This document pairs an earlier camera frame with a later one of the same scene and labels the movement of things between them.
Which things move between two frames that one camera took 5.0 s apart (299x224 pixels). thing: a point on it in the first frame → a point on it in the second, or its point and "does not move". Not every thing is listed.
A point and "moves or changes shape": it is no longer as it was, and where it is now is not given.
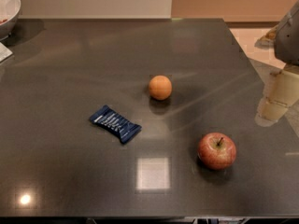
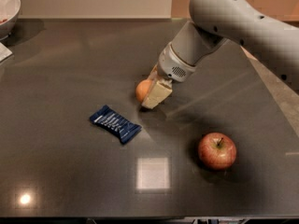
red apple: x=217 y=151 does not move
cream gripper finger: x=282 y=92 → x=159 y=90
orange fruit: x=160 y=87 moves or changes shape
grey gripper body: x=288 y=39 → x=170 y=64
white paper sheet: x=5 y=52 does not move
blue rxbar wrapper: x=116 y=123 does not move
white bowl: x=10 y=7 does not move
